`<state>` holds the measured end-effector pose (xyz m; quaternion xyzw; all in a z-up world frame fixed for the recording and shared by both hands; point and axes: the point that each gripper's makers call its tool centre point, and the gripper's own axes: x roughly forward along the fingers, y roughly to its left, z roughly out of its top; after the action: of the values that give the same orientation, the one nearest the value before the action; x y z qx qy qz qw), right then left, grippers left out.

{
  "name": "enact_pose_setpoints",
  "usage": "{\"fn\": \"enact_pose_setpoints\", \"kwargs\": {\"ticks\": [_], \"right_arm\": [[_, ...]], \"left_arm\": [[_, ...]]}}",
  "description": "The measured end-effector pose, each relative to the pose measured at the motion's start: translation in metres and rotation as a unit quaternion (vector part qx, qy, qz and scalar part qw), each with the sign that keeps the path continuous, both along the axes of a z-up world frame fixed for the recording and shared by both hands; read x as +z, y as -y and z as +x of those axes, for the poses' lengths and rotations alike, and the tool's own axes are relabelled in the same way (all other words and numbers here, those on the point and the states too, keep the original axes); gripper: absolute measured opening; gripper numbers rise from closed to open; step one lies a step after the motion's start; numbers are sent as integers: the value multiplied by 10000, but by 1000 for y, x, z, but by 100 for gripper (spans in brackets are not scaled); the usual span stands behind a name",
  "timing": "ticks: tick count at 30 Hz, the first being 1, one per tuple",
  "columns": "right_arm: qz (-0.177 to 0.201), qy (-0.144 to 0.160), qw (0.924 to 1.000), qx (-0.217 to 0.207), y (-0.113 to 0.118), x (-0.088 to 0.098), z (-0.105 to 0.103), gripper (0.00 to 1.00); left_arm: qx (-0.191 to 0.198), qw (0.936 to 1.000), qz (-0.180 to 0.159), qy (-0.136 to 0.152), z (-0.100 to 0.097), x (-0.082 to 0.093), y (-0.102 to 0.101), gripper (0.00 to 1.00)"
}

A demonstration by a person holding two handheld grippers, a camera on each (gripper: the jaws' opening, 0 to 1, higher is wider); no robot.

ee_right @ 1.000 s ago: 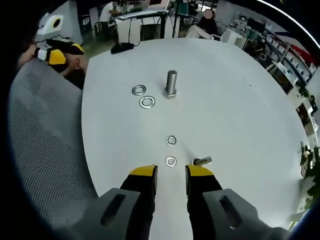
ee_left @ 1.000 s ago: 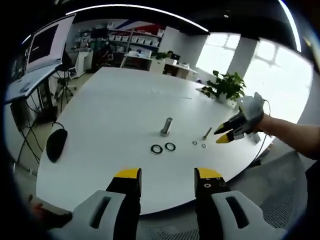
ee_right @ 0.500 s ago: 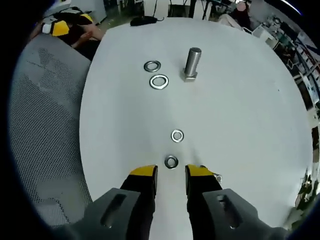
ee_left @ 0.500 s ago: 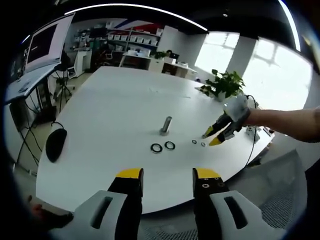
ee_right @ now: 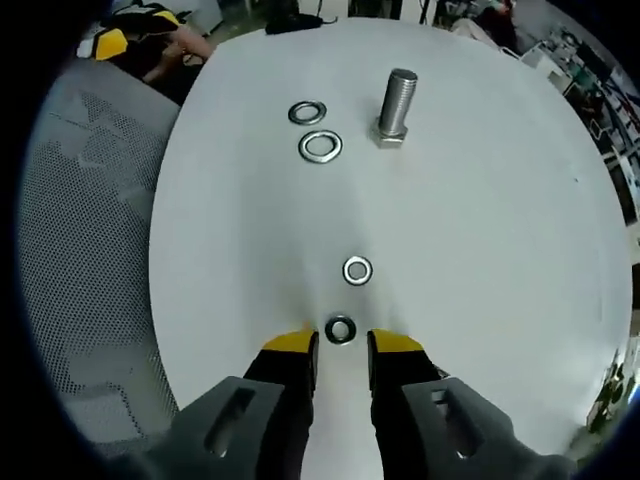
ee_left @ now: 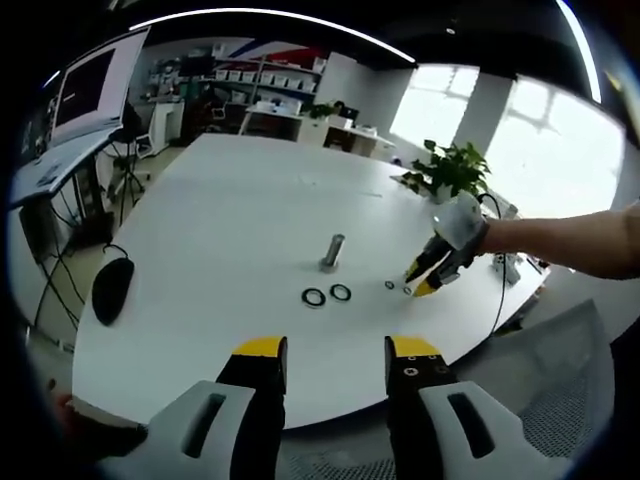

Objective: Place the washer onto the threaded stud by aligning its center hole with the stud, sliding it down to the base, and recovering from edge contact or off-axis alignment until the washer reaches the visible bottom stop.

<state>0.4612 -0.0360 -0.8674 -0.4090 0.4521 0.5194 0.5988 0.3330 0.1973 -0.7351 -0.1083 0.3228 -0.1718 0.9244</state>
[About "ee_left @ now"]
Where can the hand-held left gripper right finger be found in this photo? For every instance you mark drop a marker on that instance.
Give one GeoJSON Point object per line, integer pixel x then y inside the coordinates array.
{"type": "Point", "coordinates": [415, 400]}

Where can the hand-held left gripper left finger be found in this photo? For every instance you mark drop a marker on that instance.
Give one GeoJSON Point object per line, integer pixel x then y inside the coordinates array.
{"type": "Point", "coordinates": [255, 400]}

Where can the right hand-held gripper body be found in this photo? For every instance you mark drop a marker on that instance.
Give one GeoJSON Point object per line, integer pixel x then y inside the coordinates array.
{"type": "Point", "coordinates": [457, 220]}

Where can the large silver threaded stud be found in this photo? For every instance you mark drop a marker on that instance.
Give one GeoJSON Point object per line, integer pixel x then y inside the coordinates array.
{"type": "Point", "coordinates": [334, 250]}

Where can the black washer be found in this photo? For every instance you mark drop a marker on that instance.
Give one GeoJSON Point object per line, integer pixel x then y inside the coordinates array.
{"type": "Point", "coordinates": [304, 298]}
{"type": "Point", "coordinates": [331, 293]}

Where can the potted green plant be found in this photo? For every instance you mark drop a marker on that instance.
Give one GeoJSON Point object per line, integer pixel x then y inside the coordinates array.
{"type": "Point", "coordinates": [455, 167]}

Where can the small white device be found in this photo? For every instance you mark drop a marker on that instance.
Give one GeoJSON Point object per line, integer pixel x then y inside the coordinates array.
{"type": "Point", "coordinates": [510, 272]}

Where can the large bright window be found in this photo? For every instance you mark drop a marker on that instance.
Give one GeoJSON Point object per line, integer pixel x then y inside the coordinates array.
{"type": "Point", "coordinates": [550, 150]}

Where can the white and brown desk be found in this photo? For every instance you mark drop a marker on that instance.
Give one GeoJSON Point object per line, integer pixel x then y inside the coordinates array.
{"type": "Point", "coordinates": [360, 142]}

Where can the grey mesh chair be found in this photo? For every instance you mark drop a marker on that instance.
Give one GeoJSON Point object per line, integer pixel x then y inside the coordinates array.
{"type": "Point", "coordinates": [565, 360]}

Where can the long ceiling light strip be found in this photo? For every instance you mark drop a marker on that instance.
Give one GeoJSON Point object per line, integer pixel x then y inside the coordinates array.
{"type": "Point", "coordinates": [407, 56]}

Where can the small background plant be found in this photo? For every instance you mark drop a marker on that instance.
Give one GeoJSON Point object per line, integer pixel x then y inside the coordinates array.
{"type": "Point", "coordinates": [321, 111]}

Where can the black computer mouse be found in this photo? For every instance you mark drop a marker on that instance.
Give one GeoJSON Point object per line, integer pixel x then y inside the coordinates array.
{"type": "Point", "coordinates": [112, 292]}

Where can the curved ceiling light strip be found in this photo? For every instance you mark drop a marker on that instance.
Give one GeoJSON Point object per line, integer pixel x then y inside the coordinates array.
{"type": "Point", "coordinates": [592, 75]}

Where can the white background desk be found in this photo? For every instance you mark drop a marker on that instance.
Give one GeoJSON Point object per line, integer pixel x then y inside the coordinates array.
{"type": "Point", "coordinates": [280, 120]}

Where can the shelf with white bins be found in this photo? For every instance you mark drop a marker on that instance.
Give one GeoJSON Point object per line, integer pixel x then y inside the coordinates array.
{"type": "Point", "coordinates": [270, 75]}

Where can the black tripod stand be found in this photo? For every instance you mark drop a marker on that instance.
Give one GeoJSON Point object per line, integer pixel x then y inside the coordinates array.
{"type": "Point", "coordinates": [125, 170]}

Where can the white cabinet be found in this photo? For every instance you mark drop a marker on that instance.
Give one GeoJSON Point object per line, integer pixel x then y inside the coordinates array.
{"type": "Point", "coordinates": [165, 125]}

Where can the grey standing desk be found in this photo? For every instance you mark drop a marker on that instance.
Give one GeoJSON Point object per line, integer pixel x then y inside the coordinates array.
{"type": "Point", "coordinates": [65, 178]}

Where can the black background monitor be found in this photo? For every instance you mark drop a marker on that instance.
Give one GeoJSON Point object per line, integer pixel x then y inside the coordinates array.
{"type": "Point", "coordinates": [197, 66]}

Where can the open silver laptop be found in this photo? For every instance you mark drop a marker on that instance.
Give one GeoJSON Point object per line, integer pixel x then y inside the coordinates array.
{"type": "Point", "coordinates": [90, 85]}

